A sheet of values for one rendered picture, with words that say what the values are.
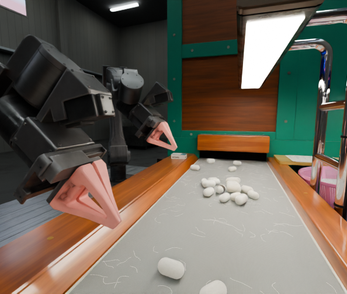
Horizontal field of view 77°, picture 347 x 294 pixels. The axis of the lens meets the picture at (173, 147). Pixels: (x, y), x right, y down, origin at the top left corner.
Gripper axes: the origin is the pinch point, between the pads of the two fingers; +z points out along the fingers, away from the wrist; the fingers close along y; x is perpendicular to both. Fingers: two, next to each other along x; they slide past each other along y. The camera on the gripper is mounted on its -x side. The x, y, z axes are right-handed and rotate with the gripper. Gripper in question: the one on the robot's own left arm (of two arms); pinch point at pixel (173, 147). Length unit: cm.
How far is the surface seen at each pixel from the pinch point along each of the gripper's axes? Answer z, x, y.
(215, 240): 18.2, -0.3, -23.0
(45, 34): -627, 174, 535
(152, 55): -477, 22, 919
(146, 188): 2.8, 9.5, -9.1
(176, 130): -10.5, 6.6, 45.9
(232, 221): 20.0, -1.8, -15.8
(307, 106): 25, -38, 47
